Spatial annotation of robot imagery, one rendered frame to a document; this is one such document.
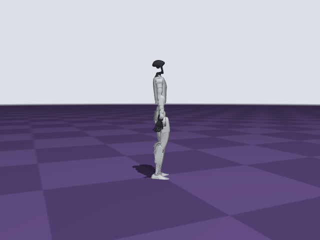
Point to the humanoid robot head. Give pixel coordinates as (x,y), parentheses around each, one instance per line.
(158,64)

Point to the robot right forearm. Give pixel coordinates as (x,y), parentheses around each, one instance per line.
(161,107)

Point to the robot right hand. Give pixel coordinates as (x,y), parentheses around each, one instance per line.
(158,124)

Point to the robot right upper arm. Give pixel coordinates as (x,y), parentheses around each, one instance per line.
(159,87)

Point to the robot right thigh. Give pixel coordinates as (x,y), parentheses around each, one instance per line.
(164,133)

